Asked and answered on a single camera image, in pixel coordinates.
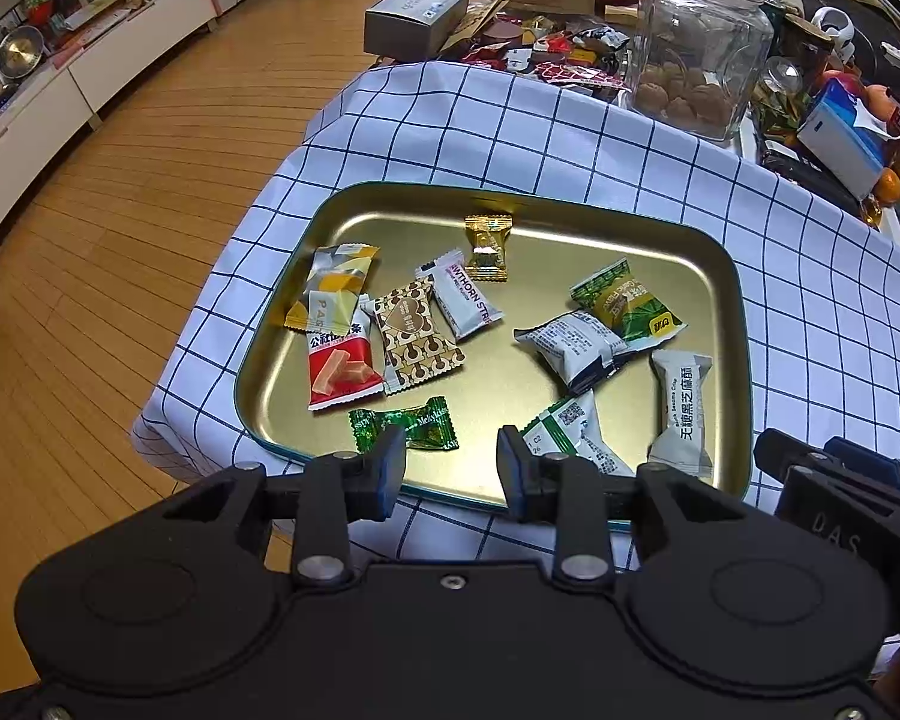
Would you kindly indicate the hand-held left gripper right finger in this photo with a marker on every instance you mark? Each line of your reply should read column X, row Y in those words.
column 516, row 476

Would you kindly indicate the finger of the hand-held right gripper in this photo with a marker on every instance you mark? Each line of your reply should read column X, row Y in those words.
column 866, row 461
column 787, row 457

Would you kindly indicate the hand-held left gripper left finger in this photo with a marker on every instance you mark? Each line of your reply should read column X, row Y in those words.
column 382, row 476

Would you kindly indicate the green candy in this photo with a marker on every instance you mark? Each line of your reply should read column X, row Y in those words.
column 420, row 424

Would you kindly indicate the green white snack packet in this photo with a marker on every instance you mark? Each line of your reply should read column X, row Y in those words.
column 577, row 431

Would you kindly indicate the gold metal tray teal rim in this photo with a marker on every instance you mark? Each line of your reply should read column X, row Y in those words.
column 517, row 390

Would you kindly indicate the white snack packet grey band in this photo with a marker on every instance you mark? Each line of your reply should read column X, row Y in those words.
column 679, row 420

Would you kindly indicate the brown heart pattern snack packet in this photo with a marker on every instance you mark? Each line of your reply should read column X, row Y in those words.
column 412, row 337

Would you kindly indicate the white snack packet red print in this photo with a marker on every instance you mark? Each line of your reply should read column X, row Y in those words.
column 461, row 296

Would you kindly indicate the orange white snack packet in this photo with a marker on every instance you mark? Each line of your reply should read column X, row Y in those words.
column 330, row 285

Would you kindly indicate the yellow green snack packet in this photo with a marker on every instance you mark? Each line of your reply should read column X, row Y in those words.
column 630, row 307

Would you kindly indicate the gold brown candy packet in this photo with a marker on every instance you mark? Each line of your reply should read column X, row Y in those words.
column 487, row 247

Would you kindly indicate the black flat box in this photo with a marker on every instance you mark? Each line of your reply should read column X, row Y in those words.
column 810, row 184

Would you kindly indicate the small orange tangerine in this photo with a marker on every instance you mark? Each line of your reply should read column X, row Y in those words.
column 888, row 186

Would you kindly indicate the blue white tissue pack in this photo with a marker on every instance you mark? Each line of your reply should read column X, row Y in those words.
column 844, row 142

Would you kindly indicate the white checkered tablecloth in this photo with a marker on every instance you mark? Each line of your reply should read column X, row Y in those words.
column 495, row 135

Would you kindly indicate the small clear glass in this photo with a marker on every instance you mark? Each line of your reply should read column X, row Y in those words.
column 782, row 75

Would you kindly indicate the dark glass jar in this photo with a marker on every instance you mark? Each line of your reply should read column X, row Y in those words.
column 802, row 37

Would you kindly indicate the glass cookie jar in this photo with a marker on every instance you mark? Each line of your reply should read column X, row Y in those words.
column 697, row 45

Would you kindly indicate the pile of mixed snack wrappers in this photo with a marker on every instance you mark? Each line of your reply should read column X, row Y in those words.
column 547, row 52

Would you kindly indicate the white toy figure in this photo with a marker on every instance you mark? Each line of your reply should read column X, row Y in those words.
column 832, row 22

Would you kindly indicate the grey carton box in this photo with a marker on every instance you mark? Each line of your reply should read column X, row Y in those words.
column 412, row 19

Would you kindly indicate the white low media cabinet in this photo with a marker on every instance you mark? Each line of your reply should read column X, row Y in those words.
column 120, row 52

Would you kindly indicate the metal bowl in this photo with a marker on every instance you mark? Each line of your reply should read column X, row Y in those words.
column 19, row 52

